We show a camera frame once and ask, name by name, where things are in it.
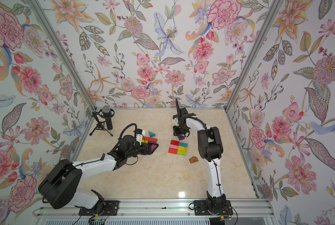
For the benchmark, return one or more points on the brown small block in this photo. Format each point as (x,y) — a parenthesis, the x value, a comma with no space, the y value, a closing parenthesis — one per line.
(193,160)

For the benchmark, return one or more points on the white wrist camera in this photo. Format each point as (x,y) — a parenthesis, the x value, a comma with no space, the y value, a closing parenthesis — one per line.
(175,118)
(140,135)

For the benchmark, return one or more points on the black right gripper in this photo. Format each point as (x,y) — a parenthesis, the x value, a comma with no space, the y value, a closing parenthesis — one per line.
(177,132)

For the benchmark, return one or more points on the pink rectangular block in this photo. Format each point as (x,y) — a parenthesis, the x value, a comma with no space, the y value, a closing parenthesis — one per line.
(172,146)

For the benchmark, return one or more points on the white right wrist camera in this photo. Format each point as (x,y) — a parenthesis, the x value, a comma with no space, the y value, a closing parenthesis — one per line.
(175,118)

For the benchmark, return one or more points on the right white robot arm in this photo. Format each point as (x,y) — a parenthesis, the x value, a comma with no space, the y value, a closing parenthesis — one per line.
(210,148)

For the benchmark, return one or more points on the teal small block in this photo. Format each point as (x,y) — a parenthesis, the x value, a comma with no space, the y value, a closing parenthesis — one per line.
(185,145)

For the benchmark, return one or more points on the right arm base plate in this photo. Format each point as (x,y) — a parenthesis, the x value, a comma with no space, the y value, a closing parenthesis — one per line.
(204,208)

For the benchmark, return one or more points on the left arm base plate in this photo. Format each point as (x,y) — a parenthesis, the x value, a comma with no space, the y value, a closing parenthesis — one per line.
(108,208)

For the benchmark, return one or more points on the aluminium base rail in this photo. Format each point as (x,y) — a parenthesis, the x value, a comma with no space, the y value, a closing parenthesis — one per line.
(163,212)

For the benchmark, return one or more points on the red rectangular block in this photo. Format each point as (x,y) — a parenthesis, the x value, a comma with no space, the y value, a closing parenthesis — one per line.
(149,139)
(173,142)
(173,151)

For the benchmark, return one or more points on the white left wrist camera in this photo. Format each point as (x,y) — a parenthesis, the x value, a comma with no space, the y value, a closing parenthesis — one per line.
(140,135)

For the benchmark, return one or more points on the green rectangular block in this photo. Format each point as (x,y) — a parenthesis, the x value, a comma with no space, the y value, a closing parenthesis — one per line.
(181,152)

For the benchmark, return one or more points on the teal triangle block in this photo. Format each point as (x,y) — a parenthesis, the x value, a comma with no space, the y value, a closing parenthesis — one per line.
(151,134)

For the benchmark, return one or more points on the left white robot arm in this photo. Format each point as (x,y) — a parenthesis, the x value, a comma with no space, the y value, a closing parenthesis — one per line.
(60,187)

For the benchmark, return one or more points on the black tripod mic stand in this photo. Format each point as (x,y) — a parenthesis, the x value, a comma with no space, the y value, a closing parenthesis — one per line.
(101,123)

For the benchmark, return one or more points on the purple triangle block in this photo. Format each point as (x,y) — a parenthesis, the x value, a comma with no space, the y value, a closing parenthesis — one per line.
(181,137)

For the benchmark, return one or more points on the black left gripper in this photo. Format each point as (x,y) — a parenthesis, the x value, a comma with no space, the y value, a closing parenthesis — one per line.
(148,150)

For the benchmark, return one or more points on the black rhinestone microphone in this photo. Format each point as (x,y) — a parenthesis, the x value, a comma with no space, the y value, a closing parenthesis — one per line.
(108,113)

